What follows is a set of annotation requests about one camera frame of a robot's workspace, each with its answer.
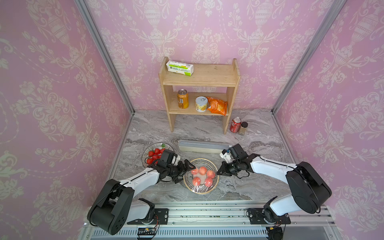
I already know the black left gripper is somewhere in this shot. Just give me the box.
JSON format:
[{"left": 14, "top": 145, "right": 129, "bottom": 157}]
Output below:
[{"left": 166, "top": 159, "right": 197, "bottom": 183}]

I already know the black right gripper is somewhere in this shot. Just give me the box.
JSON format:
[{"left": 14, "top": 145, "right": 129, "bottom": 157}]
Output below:
[{"left": 216, "top": 160, "right": 242, "bottom": 176}]

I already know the clear plastic wrap sheet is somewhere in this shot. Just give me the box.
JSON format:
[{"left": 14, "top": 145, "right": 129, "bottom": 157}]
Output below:
[{"left": 182, "top": 157, "right": 221, "bottom": 196}]

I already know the cream plastic wrap dispenser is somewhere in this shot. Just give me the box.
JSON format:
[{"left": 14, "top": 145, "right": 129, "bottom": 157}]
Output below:
[{"left": 178, "top": 140, "right": 232, "bottom": 154}]

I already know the glass plate of strawberries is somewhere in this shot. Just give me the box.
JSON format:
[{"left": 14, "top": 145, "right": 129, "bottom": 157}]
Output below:
[{"left": 142, "top": 143, "right": 174, "bottom": 167}]

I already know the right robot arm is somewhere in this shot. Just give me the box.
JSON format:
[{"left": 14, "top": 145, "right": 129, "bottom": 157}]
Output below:
[{"left": 217, "top": 144, "right": 332, "bottom": 224}]

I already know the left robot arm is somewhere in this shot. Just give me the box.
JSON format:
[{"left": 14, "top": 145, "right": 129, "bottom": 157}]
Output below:
[{"left": 87, "top": 150, "right": 196, "bottom": 235}]

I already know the peach top left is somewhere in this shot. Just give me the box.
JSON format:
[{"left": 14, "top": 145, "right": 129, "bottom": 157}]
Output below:
[{"left": 199, "top": 167, "right": 207, "bottom": 176}]

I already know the peach top right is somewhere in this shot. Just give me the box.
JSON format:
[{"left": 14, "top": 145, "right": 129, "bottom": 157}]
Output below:
[{"left": 206, "top": 170, "right": 216, "bottom": 179}]

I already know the spice jar with black lid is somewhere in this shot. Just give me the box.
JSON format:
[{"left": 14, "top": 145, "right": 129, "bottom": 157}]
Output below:
[{"left": 238, "top": 122, "right": 249, "bottom": 136}]

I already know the red cola can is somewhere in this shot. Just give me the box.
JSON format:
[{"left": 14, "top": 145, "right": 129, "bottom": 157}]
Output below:
[{"left": 230, "top": 117, "right": 242, "bottom": 133}]

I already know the orange snack bag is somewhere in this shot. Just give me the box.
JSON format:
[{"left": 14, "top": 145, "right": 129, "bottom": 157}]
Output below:
[{"left": 207, "top": 97, "right": 228, "bottom": 116}]

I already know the white yellow tin can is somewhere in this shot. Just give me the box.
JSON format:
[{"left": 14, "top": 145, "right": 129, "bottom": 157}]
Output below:
[{"left": 195, "top": 96, "right": 209, "bottom": 113}]

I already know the orange drink can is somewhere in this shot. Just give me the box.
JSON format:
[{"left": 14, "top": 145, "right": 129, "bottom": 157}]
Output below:
[{"left": 177, "top": 89, "right": 189, "bottom": 109}]

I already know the wooden shelf unit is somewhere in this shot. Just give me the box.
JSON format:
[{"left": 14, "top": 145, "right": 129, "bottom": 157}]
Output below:
[{"left": 159, "top": 57, "right": 241, "bottom": 134}]

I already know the white green carton box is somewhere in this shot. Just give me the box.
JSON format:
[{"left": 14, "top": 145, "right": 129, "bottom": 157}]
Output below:
[{"left": 166, "top": 61, "right": 194, "bottom": 76}]

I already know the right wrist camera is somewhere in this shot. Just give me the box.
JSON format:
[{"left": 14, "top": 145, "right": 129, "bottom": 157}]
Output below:
[{"left": 220, "top": 149, "right": 234, "bottom": 164}]

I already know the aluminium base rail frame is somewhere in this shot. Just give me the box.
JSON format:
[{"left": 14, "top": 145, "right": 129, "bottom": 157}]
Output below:
[{"left": 79, "top": 201, "right": 342, "bottom": 240}]

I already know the aluminium corner rail left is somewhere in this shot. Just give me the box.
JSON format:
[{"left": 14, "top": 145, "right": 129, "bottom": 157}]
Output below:
[{"left": 73, "top": 0, "right": 135, "bottom": 115}]

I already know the aluminium corner rail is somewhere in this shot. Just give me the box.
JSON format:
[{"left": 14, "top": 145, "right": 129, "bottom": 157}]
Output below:
[
  {"left": 73, "top": 0, "right": 135, "bottom": 115},
  {"left": 271, "top": 0, "right": 349, "bottom": 115}
]

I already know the aluminium corner rail right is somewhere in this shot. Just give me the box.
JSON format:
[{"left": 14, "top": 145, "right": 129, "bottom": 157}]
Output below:
[{"left": 271, "top": 0, "right": 349, "bottom": 115}]

